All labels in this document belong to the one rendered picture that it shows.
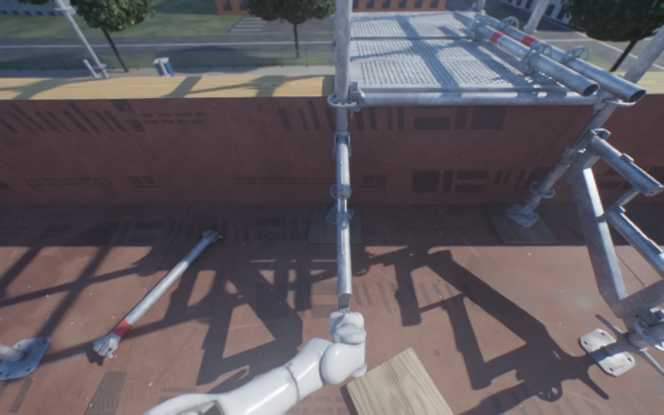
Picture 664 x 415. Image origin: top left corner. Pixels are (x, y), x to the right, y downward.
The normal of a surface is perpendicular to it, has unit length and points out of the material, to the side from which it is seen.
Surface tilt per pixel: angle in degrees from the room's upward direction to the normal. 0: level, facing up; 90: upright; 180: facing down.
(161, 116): 90
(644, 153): 90
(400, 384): 0
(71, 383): 0
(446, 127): 90
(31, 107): 90
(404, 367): 0
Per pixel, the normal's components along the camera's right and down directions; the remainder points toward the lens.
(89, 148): 0.00, 0.73
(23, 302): -0.01, -0.68
